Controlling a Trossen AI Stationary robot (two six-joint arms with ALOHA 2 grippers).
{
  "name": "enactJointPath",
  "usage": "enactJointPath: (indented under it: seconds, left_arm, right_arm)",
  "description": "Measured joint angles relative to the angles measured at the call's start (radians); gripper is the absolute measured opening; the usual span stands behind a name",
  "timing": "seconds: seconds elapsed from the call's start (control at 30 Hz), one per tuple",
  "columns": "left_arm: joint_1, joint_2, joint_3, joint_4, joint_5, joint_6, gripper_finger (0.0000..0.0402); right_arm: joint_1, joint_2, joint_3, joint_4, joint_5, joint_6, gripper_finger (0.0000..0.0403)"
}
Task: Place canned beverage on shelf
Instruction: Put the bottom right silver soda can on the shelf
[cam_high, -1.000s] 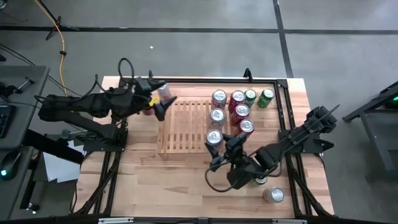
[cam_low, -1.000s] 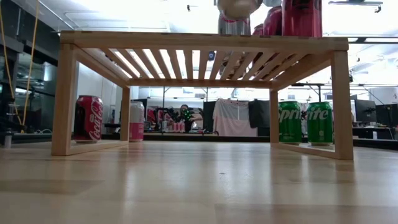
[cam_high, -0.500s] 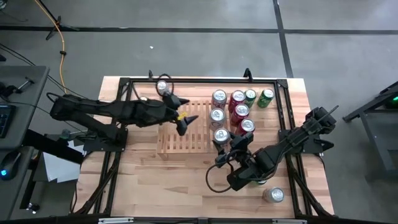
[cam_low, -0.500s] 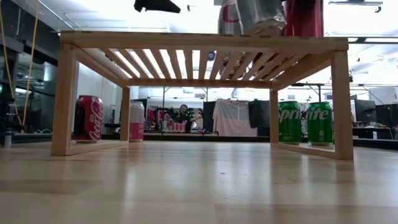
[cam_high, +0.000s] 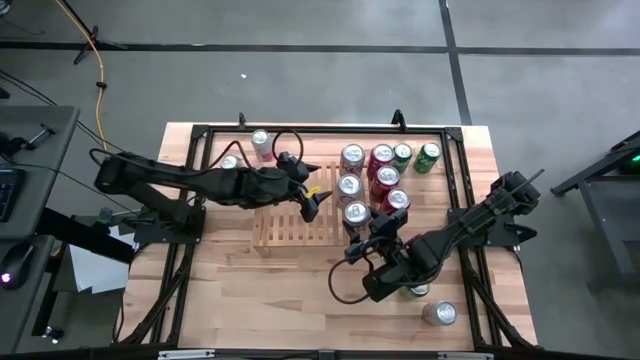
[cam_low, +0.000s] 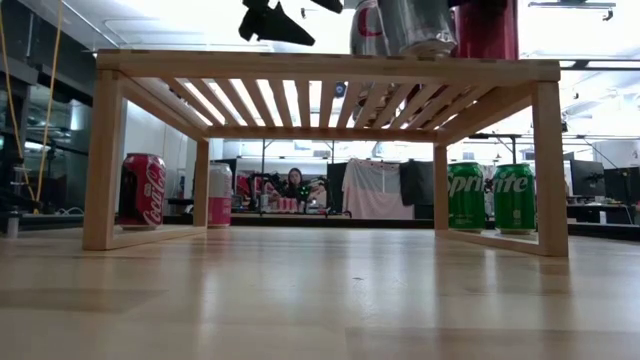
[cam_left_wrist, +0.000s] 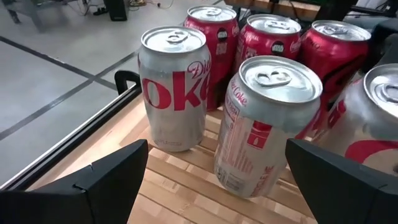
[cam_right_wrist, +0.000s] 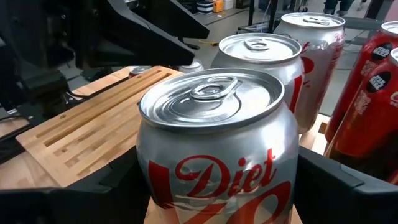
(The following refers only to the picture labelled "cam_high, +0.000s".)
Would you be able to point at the grey metal cart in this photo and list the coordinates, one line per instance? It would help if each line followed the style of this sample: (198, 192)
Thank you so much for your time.
(602, 225)

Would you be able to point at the black keyboard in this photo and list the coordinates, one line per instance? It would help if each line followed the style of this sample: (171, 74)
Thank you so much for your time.
(5, 192)

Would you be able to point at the black stand legs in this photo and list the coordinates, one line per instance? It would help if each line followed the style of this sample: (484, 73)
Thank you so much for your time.
(85, 50)

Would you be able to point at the yellow tape label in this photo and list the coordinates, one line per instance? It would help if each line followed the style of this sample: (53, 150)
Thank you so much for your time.
(314, 191)

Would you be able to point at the white and pink soda can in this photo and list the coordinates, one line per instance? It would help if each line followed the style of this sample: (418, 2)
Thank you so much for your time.
(260, 137)

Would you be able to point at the green Sprite can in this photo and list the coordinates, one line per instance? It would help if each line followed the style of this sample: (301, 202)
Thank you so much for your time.
(421, 290)
(402, 151)
(431, 150)

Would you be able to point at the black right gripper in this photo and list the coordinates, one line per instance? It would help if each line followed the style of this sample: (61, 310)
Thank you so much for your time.
(380, 245)

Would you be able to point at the black computer mouse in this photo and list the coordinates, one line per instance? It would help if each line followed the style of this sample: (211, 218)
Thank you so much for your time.
(15, 265)

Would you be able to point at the black computer green lights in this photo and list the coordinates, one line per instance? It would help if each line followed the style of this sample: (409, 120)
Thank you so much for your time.
(635, 160)

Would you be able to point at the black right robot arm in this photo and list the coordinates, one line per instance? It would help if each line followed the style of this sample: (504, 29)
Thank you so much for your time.
(450, 235)

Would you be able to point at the wooden slatted shelf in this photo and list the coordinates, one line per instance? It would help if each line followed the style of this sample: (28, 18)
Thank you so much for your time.
(280, 239)

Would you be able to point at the grey side desk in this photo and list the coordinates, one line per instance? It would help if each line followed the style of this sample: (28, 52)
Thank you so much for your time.
(40, 170)

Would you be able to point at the black metal table frame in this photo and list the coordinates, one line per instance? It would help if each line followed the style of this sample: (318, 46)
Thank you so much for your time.
(350, 129)

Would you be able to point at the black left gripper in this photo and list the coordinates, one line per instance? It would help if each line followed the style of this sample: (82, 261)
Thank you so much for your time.
(285, 185)

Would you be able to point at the silver diet soda can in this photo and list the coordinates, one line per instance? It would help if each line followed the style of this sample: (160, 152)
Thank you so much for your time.
(352, 154)
(350, 184)
(441, 312)
(357, 212)

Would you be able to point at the silver metal bracket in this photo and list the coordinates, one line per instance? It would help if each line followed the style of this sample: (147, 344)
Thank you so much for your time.
(465, 355)
(186, 354)

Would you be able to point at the black clamp tool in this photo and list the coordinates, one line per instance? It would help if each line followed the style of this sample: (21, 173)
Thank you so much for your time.
(15, 145)

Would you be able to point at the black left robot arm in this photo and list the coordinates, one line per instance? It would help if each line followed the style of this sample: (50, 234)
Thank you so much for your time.
(200, 180)

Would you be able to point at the black diagonal support bar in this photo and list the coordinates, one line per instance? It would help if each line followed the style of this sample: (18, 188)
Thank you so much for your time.
(75, 232)

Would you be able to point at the white paper sheets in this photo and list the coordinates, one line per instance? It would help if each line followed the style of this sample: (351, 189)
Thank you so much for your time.
(95, 272)

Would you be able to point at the small metal caster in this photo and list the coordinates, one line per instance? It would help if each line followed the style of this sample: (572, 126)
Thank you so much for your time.
(52, 332)

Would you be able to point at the small grey knob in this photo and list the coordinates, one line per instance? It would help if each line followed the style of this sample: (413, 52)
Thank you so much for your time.
(105, 216)

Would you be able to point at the grey mouse platform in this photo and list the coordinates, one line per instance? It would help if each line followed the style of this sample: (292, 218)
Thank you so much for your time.
(25, 325)

